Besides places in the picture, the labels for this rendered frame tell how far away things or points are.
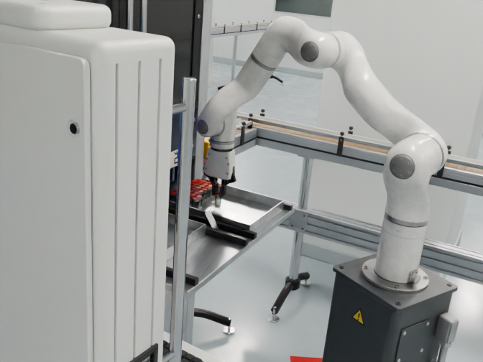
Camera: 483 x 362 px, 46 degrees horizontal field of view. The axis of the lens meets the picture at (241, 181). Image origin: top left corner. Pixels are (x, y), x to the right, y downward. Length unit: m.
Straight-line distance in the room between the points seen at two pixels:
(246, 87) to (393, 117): 0.47
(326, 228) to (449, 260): 0.59
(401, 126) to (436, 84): 1.57
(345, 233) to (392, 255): 1.22
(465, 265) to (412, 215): 1.20
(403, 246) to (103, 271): 0.95
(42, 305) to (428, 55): 2.53
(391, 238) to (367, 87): 0.42
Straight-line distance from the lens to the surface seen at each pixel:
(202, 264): 1.60
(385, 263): 1.66
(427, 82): 3.18
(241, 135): 2.67
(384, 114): 1.57
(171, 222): 1.83
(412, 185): 1.51
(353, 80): 1.59
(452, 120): 3.18
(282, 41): 1.69
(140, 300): 1.00
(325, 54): 1.56
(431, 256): 2.77
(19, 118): 0.92
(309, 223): 2.89
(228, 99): 1.77
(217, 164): 1.91
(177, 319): 1.14
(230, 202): 2.02
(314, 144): 2.74
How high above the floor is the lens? 1.65
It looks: 20 degrees down
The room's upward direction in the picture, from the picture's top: 5 degrees clockwise
